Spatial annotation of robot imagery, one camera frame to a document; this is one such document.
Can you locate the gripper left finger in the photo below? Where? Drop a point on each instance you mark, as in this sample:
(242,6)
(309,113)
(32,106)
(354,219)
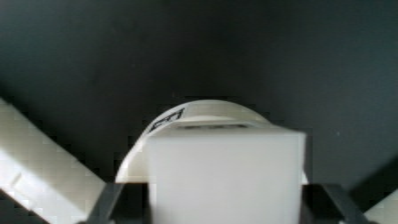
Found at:
(121,207)

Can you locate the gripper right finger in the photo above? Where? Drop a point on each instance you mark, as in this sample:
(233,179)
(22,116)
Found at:
(327,206)

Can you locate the white stool leg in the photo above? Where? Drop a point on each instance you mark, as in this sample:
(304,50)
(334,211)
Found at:
(226,174)

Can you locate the white round stool seat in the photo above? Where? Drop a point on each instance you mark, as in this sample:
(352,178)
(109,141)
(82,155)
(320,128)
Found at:
(196,114)

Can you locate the white right barrier wall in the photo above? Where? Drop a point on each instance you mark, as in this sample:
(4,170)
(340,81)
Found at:
(382,213)

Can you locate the white barrier wall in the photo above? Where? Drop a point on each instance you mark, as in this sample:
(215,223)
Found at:
(382,213)
(45,179)

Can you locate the white front barrier wall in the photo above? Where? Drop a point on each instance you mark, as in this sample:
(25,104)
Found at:
(45,179)

